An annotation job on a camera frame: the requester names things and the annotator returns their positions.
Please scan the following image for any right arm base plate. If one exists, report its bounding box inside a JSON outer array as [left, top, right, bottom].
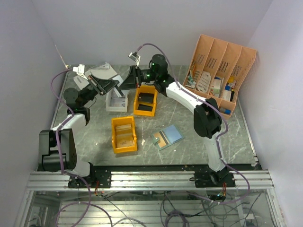
[[189, 172, 235, 188]]

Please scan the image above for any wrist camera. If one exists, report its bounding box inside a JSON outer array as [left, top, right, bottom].
[[72, 64, 91, 81], [128, 52, 141, 67]]

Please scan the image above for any white oval paint palette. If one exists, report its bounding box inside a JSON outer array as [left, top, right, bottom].
[[196, 71, 212, 93]]

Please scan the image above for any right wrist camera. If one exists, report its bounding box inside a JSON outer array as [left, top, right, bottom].
[[128, 52, 141, 67]]

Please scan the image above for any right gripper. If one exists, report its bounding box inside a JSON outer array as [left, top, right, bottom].
[[118, 66, 158, 91]]

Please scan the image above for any red white box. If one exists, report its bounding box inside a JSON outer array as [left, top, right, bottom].
[[210, 77, 223, 97]]

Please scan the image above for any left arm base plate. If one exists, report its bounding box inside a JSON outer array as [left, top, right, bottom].
[[68, 166, 112, 189]]

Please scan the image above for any aluminium rail frame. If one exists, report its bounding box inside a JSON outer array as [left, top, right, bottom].
[[15, 169, 286, 227]]

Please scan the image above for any gold cards stack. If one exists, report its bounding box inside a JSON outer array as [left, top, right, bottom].
[[115, 124, 133, 148]]

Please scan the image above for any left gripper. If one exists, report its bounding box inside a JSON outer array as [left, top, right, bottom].
[[80, 75, 120, 107]]

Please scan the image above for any silver VIP cards stack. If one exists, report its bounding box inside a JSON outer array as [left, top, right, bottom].
[[109, 97, 126, 108]]

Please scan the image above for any grey white booklet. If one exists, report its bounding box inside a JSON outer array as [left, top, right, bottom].
[[73, 62, 118, 89]]

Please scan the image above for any black cards stack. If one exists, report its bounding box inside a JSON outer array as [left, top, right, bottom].
[[137, 93, 154, 112]]

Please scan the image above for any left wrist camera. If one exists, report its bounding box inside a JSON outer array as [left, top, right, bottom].
[[72, 64, 91, 81]]

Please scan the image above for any yellow bin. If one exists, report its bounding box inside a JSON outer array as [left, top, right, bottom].
[[111, 116, 138, 154], [133, 85, 158, 117]]

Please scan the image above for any orange file organizer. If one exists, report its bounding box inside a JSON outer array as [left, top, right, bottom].
[[183, 35, 257, 119]]

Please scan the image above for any gold card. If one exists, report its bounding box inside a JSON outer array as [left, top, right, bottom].
[[153, 131, 170, 148]]

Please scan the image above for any white bin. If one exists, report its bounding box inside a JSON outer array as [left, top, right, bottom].
[[106, 90, 129, 113]]

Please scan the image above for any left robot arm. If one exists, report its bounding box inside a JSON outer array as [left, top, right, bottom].
[[37, 75, 119, 188]]

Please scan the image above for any blue white box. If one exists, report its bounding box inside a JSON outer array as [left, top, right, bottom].
[[222, 80, 236, 102]]

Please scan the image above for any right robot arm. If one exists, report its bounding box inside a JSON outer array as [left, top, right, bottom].
[[119, 52, 228, 187]]

